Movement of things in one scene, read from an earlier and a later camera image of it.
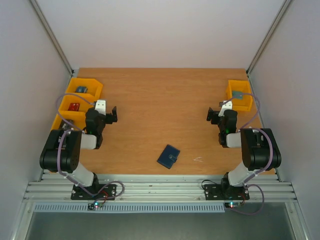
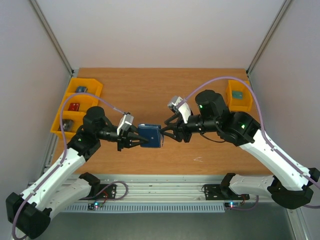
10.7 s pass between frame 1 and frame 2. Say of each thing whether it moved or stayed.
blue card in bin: stayed
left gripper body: moved
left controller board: stayed
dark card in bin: stayed
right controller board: stayed
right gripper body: moved
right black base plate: stayed
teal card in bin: stayed
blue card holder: moved
